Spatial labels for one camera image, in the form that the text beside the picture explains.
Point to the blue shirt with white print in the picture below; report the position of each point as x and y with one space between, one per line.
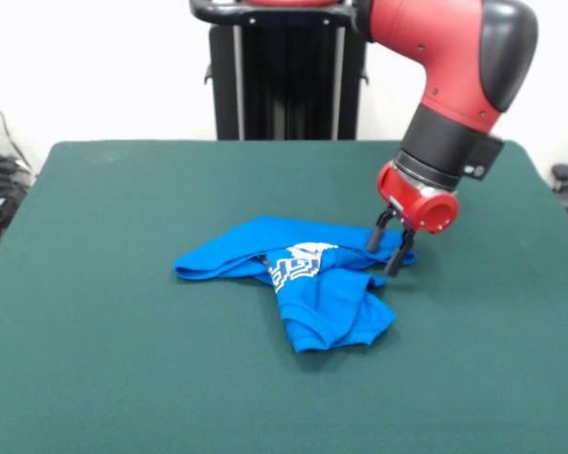
336 302

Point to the dark green table cloth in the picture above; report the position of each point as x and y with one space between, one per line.
123 331

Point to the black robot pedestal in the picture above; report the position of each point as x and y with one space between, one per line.
289 80

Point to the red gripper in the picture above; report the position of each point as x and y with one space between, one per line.
407 198

